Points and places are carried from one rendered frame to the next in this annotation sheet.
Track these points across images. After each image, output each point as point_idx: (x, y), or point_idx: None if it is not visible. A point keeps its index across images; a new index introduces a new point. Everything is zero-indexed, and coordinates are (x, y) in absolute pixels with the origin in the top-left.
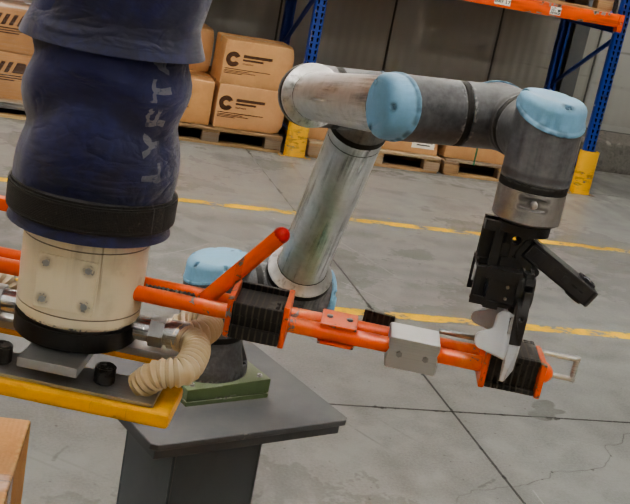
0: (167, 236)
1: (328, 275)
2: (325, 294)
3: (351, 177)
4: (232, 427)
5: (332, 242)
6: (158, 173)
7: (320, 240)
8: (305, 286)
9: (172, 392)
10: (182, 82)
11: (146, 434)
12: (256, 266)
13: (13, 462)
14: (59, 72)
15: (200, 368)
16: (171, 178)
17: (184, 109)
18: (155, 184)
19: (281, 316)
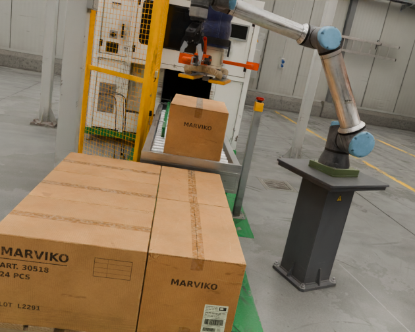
0: (207, 45)
1: (352, 128)
2: (350, 136)
3: (324, 69)
4: (300, 168)
5: (336, 105)
6: (203, 27)
7: (333, 103)
8: (340, 128)
9: (190, 75)
10: (211, 8)
11: (282, 158)
12: (203, 47)
13: (207, 109)
14: None
15: (188, 66)
16: (207, 29)
17: (211, 14)
18: (201, 29)
19: (193, 54)
